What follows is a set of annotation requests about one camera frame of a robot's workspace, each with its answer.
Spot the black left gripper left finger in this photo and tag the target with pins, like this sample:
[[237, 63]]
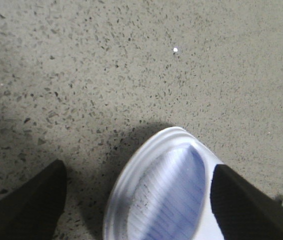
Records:
[[32, 211]]

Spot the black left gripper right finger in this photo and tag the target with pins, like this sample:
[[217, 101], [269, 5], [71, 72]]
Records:
[[241, 210]]

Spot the light blue slipper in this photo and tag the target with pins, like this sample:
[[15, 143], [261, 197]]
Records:
[[163, 192]]

